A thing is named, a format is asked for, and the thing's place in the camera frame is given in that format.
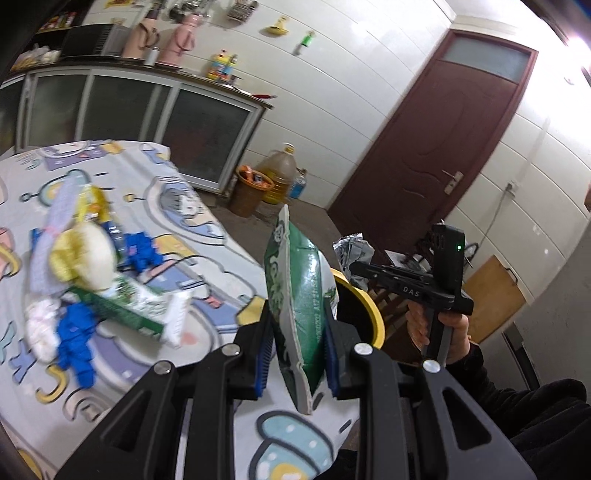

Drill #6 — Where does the brown waste bin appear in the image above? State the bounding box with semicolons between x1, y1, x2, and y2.
228;165;274;218

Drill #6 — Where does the lavender cloth strip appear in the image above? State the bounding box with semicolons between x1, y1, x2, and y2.
30;178;83;296

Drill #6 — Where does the person's right hand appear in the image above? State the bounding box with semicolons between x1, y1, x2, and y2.
405;302;472;366

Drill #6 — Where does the yellow rimmed black trash bin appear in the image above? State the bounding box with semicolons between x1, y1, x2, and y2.
329;269;387;365

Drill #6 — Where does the yellow snack bag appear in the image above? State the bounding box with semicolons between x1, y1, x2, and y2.
78;185;112;228

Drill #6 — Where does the clear bag of food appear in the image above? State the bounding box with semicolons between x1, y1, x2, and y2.
17;45;62;69

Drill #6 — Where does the printed cartoon tablecloth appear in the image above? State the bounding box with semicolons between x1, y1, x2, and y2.
0;140;361;480

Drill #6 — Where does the person's right forearm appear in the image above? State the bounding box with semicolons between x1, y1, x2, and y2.
444;342;591;444

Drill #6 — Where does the white tissue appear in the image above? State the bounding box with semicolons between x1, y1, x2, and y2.
24;298;62;364

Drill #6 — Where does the black microwave oven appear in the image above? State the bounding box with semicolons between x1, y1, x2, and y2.
60;23;133;59

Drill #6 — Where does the wooden board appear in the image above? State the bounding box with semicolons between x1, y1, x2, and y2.
462;255;528;345

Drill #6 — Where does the green hanging brush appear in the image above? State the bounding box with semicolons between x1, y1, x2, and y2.
293;30;318;56

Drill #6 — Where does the dark wooden chair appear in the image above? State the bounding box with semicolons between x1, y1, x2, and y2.
368;249;435;334

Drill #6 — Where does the pink thermos flask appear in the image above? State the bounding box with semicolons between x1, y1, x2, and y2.
158;11;205;66
121;9;160;59

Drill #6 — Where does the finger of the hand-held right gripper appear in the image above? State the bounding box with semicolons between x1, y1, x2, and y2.
349;262;433;290

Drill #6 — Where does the green white toothpaste tube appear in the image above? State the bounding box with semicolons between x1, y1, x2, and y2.
68;272;191;350

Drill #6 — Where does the blue plastic bottle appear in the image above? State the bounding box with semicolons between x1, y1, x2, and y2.
288;168;308;200

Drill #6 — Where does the silver wrapper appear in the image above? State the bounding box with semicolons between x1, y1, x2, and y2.
332;234;376;292

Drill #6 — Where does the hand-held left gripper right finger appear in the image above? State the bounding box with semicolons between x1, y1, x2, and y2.
323;318;539;480

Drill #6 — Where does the brown wooden door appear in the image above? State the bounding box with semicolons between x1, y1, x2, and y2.
328;30;539;248

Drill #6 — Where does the green snack bag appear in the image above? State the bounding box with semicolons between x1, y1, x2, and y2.
263;204;340;415

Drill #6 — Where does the row of condiment bottles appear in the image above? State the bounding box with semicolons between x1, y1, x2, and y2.
39;12;77;32

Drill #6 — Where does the blue glove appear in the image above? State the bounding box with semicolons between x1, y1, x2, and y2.
55;302;101;389
115;231;165;274

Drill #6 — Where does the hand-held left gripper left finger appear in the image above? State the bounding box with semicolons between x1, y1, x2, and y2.
54;300;278;480

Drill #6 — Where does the amber cooking oil jug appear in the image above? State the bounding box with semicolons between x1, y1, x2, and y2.
254;143;299;206

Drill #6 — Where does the napa cabbage leaf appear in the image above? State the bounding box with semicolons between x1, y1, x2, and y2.
50;222;117;289

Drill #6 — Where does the glass door kitchen cabinet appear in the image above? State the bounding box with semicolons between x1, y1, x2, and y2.
0;60;274;195

